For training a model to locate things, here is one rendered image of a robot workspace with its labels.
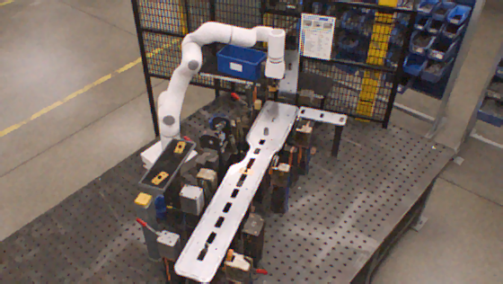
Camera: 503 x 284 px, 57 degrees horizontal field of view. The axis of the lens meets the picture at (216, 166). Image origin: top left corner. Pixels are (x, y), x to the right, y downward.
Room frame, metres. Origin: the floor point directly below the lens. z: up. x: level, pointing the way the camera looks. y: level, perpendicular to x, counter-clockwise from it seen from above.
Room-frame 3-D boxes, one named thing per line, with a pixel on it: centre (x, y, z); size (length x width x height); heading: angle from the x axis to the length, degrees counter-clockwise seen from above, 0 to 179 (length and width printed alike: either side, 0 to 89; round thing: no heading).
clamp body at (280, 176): (1.76, -0.34, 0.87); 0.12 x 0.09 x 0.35; 64
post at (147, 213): (1.48, 0.35, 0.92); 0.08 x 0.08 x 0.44; 64
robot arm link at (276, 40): (2.20, -0.36, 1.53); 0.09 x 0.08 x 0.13; 4
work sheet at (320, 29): (2.65, -0.69, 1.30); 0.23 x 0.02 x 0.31; 64
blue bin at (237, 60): (2.75, -0.22, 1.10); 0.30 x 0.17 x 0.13; 57
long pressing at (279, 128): (1.76, -0.16, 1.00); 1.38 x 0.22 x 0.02; 154
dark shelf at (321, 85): (2.67, -0.37, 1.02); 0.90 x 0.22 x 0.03; 64
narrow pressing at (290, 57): (2.43, -0.48, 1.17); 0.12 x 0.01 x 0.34; 64
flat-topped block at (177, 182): (1.71, 0.24, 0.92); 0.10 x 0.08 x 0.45; 154
